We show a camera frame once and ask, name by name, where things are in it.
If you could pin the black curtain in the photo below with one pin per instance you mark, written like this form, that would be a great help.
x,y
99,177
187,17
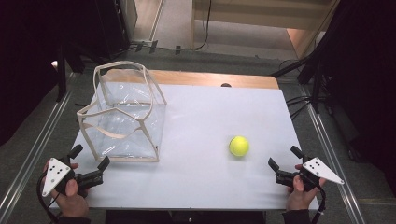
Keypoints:
x,y
367,77
28,62

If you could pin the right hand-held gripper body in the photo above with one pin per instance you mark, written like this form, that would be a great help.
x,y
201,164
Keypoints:
x,y
323,171

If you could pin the dark cabinet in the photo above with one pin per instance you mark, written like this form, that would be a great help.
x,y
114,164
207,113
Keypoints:
x,y
115,25

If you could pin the person's right hand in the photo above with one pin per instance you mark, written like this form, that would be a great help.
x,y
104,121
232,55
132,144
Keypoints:
x,y
300,199

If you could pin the black stand leg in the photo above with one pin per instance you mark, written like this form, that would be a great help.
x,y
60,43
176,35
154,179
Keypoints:
x,y
316,87
61,74

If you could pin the person's left hand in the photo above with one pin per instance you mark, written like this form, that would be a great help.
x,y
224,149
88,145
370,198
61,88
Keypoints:
x,y
73,205

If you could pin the light wooden furniture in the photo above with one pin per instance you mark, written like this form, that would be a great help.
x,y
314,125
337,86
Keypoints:
x,y
264,18

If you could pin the yellow tennis ball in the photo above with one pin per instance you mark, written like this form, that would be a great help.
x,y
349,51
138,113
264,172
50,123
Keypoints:
x,y
239,146

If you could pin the clear bag with beige trim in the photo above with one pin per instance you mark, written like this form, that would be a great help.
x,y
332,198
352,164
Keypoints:
x,y
124,124

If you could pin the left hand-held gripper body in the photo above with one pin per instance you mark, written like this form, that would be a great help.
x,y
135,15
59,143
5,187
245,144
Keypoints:
x,y
56,174

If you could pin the white table cover sheet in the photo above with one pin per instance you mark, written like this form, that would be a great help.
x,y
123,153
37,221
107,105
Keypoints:
x,y
199,174

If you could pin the metal floor rail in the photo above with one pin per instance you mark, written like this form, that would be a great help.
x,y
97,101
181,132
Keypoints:
x,y
330,149
31,155

